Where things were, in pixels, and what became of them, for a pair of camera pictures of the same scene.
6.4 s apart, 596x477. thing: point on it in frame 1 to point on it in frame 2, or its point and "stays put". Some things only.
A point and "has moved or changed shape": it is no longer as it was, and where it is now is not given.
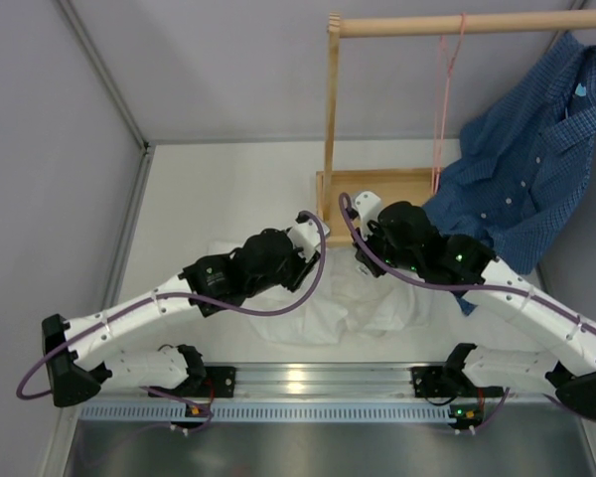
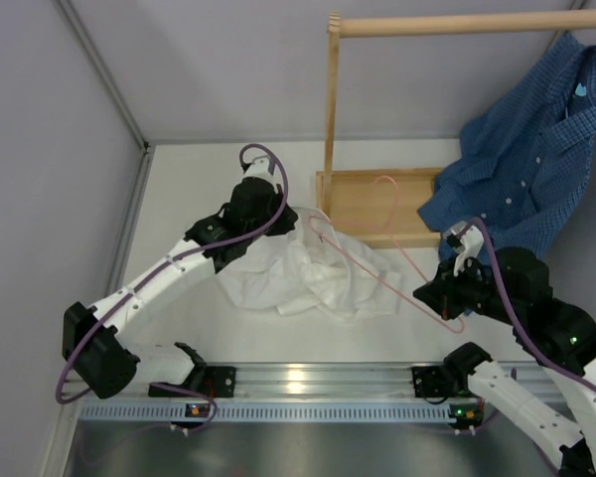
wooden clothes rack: (399, 186) stays put
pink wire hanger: (445, 65) to (460, 328)
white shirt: (338, 303) has moved or changed shape
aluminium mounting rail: (319, 381) stays put
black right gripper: (375, 271) to (440, 295)
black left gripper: (303, 269) to (285, 225)
